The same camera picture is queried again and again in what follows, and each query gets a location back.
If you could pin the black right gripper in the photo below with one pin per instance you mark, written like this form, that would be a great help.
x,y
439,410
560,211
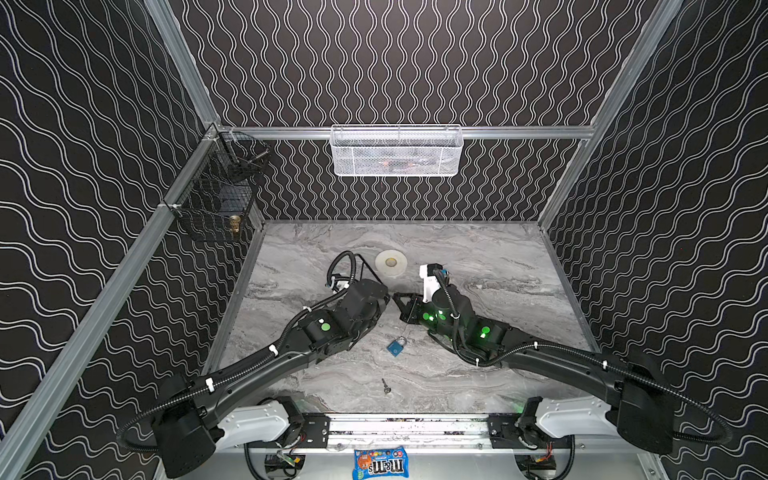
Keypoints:
x,y
413,306

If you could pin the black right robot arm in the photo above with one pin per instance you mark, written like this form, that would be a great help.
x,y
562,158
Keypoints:
x,y
627,398

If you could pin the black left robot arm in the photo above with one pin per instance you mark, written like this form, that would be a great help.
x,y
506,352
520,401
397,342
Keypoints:
x,y
187,424

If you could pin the black hex key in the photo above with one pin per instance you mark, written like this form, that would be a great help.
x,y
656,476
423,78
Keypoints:
x,y
366,268

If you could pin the white tape roll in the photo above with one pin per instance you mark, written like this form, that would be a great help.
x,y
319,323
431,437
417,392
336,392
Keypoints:
x,y
391,263

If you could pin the large blue padlock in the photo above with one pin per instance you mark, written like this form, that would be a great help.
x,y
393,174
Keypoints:
x,y
396,346

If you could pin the candy bag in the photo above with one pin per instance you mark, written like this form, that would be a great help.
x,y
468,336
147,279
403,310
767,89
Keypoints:
x,y
380,463

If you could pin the brass padlock in basket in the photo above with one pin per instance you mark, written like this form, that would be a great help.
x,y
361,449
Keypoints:
x,y
235,224

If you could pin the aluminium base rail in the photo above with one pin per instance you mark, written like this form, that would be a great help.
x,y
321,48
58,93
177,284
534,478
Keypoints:
x,y
420,431

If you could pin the white wire basket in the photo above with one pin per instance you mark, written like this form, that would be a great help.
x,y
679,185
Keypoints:
x,y
387,150

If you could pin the black wire basket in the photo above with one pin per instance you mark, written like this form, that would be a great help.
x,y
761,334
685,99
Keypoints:
x,y
225,184

